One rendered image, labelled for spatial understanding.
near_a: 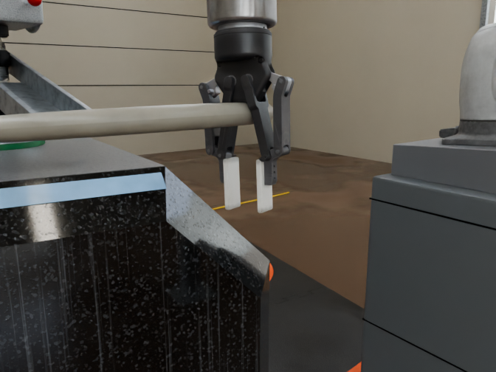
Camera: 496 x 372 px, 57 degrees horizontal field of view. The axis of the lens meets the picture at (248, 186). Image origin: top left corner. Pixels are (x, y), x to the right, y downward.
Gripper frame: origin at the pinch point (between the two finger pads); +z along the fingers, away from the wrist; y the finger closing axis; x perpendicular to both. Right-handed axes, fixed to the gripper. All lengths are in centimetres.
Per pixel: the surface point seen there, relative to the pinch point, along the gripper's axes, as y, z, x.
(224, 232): 22.3, 15.1, -25.9
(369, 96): 153, -29, -568
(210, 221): 23.6, 12.0, -23.1
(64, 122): 9.4, -9.3, 20.9
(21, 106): 49, -13, 0
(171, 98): 426, -39, -484
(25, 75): 74, -21, -18
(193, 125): 0.9, -8.5, 10.0
